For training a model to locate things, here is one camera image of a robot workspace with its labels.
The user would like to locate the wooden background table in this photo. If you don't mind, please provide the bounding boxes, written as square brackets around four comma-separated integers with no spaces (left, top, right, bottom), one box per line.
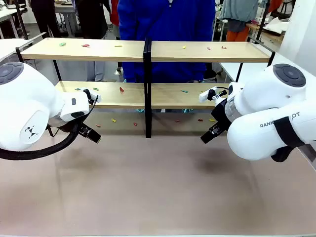
[246,21,287,43]

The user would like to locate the bystander in black clothes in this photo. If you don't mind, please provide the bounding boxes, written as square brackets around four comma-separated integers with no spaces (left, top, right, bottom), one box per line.
[31,0,62,39]

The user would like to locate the black stand pole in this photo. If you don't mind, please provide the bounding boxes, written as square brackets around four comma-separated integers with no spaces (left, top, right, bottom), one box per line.
[14,0,29,40]
[256,0,270,45]

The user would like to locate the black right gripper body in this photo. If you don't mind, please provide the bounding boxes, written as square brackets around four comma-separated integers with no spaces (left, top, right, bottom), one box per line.
[211,98,234,129]

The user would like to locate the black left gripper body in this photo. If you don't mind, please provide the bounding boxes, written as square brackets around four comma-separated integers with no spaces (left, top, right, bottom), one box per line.
[61,112,88,135]

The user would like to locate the person in blue jacket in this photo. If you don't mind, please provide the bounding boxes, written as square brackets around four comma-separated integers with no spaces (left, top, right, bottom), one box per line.
[117,0,217,83]

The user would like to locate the white side table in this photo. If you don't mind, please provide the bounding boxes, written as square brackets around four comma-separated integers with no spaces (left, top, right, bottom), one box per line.
[0,32,47,62]
[218,50,316,84]

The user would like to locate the bystander in dark clothes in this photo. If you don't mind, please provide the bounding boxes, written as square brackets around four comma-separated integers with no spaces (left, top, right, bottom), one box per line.
[74,0,110,40]

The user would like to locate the black left arm cable sleeve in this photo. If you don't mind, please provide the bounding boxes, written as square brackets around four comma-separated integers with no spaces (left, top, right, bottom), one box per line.
[0,108,99,160]

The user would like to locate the black shoe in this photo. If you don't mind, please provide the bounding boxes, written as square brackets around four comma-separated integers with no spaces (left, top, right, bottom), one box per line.
[203,70,218,82]

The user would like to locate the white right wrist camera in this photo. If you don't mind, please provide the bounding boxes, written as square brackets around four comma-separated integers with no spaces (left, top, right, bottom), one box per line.
[198,86,227,103]

